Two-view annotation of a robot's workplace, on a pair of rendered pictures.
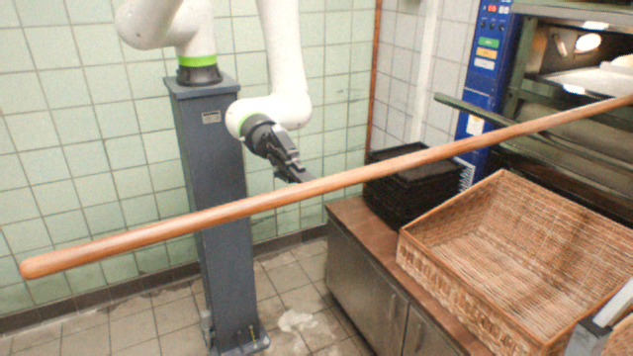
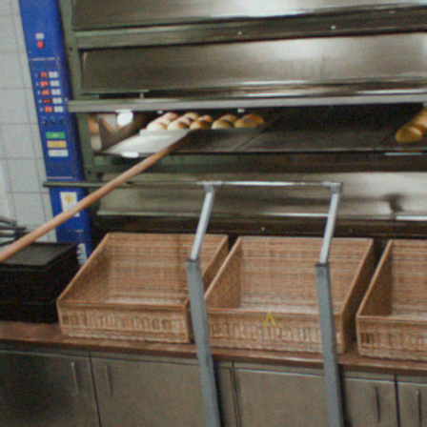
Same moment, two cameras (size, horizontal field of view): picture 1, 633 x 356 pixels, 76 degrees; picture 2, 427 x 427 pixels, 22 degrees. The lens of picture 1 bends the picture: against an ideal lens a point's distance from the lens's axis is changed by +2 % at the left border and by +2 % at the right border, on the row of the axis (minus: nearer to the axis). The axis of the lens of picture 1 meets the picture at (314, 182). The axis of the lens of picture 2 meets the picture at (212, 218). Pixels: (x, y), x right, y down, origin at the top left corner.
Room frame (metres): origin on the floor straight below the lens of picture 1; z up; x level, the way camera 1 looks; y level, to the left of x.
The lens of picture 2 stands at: (-2.46, 1.69, 2.17)
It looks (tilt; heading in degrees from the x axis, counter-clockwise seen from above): 16 degrees down; 322
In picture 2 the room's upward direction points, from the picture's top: 7 degrees counter-clockwise
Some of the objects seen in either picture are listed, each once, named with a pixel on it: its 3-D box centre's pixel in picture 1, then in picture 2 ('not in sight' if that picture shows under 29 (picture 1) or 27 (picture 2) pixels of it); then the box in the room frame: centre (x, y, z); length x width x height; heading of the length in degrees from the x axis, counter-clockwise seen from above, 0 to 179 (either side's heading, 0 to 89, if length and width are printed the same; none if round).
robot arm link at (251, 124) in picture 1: (263, 134); not in sight; (0.90, 0.12, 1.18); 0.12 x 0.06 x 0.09; 116
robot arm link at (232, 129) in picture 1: (251, 121); not in sight; (0.99, 0.16, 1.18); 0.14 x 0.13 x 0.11; 26
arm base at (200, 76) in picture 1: (195, 67); not in sight; (1.36, 0.40, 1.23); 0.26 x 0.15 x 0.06; 27
